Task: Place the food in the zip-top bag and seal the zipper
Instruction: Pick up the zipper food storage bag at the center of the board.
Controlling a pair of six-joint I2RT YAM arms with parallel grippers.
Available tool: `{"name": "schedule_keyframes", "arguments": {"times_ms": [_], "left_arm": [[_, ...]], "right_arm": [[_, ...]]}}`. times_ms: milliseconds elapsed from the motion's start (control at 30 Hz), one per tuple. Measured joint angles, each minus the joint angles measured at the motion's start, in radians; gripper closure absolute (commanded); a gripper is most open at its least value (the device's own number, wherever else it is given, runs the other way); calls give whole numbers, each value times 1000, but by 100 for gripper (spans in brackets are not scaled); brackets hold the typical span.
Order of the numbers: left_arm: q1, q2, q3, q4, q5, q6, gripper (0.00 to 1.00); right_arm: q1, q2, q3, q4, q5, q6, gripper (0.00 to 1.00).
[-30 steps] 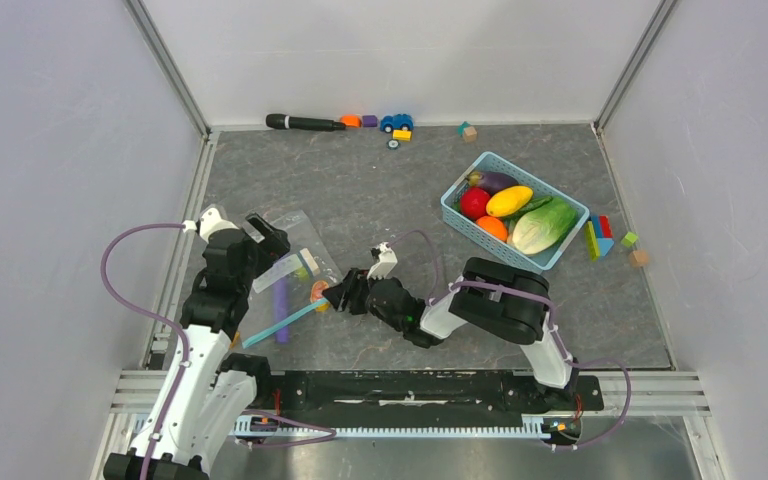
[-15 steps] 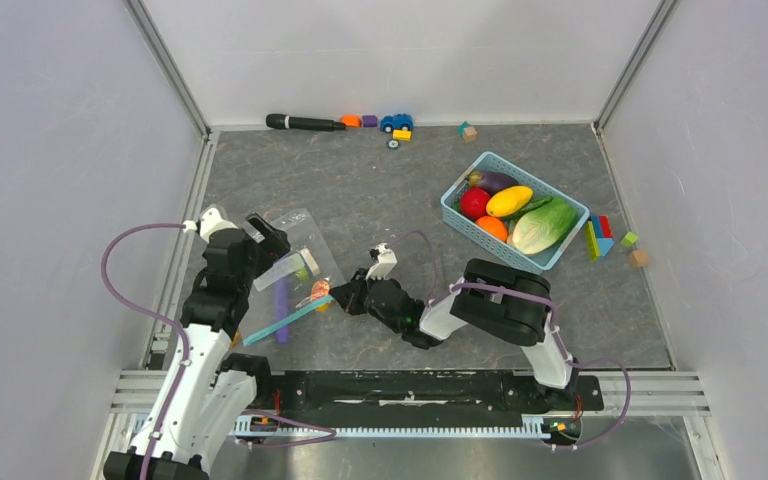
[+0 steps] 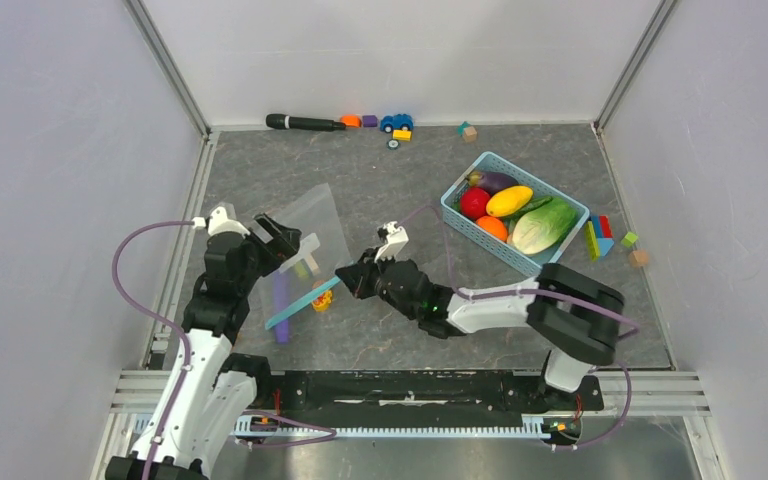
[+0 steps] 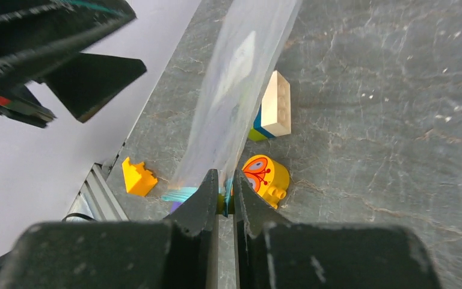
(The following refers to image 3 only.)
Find multicolour block stack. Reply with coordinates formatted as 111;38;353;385
584;215;615;262

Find purple toy block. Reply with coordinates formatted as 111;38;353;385
361;115;379;128

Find green toy cabbage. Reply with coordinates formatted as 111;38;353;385
508;197;578;255

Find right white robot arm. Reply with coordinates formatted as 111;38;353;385
335;249;628;408

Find orange toy fruit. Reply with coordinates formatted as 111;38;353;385
475;215;508;243

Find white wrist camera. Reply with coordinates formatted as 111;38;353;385
206;203;250;237
375;221;409;262

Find purple toy cylinder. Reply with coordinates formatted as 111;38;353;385
273;272;290;344

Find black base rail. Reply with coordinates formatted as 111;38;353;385
251;370;605;428

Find white cable duct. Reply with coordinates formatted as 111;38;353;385
231;415;551;440

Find green small cube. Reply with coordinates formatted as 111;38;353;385
621;231;639;248

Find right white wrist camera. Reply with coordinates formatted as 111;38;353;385
375;221;409;262

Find wooden small cube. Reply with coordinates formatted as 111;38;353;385
628;249;650;268

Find green white toy block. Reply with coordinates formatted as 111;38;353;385
293;254;320;280

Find blue toy car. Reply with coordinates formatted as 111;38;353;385
379;113;414;134

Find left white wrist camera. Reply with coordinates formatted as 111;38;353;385
206;203;250;237

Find orange toy block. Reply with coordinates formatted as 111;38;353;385
339;115;363;128

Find black microphone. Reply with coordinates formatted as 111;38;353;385
265;113;347;132

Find green toy cucumber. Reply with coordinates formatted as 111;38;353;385
501;196;554;222

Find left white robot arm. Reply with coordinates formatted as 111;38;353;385
104;207;302;479

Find purple toy eggplant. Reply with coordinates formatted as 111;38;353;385
465;170;519;195

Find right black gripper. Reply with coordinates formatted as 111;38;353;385
337;246;419;321

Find yellow toy block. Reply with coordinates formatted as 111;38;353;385
392;130;412;142

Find yellow toy mango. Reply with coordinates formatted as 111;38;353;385
485;185;533;218

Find orange yellow small toy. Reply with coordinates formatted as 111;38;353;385
311;288;333;313

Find light blue plastic basket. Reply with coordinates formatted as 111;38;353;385
440;151;590;277

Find teal and wood cubes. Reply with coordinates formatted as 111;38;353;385
458;122;477;143

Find red toy apple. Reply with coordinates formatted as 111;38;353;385
458;187;491;221

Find clear zip top bag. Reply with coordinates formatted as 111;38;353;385
256;183;351;330

